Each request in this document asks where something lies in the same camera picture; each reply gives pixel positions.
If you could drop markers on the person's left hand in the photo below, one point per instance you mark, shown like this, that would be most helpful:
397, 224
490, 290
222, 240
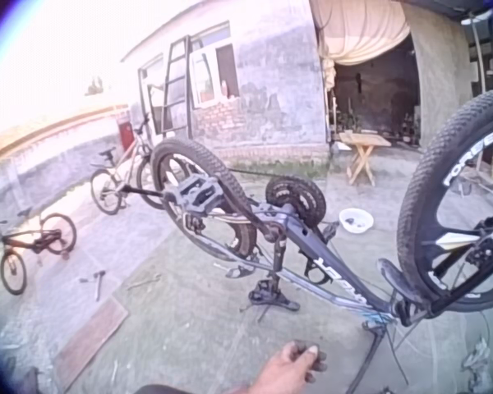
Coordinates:
285, 367

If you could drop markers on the black bicycle saddle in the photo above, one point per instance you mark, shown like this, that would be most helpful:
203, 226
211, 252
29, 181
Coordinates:
277, 303

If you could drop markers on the black bottle cage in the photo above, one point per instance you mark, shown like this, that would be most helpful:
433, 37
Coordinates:
312, 273

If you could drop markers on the black bicycle mudguard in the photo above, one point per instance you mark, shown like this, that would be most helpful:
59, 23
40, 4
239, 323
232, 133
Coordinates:
392, 279

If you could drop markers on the black bicycle pedal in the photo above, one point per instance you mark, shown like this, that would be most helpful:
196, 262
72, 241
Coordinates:
330, 234
199, 193

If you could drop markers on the white bowl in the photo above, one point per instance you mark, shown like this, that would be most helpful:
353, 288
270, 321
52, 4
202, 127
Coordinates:
355, 225

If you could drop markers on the metal hand tool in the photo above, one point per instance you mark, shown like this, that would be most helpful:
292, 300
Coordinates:
144, 282

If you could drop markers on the black bicycle fork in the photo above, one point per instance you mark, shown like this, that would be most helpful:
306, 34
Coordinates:
456, 293

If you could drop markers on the white rag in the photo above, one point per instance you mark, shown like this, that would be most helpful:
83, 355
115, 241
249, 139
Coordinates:
478, 357

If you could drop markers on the wooden board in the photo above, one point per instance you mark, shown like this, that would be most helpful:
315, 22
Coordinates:
90, 344

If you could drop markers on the hammer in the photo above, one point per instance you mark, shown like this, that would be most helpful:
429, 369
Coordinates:
99, 281

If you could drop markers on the black spoked rear bicycle wheel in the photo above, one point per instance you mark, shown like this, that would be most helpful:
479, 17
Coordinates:
213, 160

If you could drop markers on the wooden folding table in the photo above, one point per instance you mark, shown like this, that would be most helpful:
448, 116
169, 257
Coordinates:
363, 141

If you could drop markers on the black front wheel white lettering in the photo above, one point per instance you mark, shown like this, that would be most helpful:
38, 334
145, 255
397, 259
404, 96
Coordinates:
427, 172

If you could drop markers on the silver bicycle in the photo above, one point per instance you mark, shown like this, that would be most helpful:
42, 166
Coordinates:
125, 168

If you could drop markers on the red door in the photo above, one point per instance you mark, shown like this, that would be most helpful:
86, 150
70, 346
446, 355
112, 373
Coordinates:
126, 135

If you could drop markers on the small black red bicycle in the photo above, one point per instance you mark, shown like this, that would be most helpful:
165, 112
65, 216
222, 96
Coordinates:
12, 271

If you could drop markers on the black metal ladder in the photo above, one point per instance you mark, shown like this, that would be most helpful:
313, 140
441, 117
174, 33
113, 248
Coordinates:
173, 82

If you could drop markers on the beige curtain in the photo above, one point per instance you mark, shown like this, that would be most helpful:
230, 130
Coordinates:
361, 33

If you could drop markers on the dark blue bicycle frame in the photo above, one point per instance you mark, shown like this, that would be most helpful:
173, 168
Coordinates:
337, 267

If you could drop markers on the black metal door frame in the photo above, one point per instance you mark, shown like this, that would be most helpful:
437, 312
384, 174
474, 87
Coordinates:
141, 102

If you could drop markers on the white window frame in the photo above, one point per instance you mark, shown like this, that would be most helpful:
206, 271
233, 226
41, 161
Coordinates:
195, 78

